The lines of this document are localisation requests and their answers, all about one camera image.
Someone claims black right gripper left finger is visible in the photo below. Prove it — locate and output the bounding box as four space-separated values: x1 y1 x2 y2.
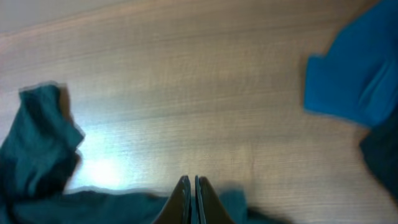
152 175 191 224

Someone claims dark green t-shirt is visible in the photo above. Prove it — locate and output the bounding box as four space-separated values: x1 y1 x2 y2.
1 83 277 224

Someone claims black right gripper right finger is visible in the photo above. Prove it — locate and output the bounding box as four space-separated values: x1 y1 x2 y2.
195 176 234 224

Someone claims bright blue t-shirt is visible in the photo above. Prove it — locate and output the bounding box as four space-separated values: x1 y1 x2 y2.
303 0 397 127

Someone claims black ribbed garment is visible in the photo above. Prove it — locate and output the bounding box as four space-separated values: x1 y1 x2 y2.
359 108 397 202

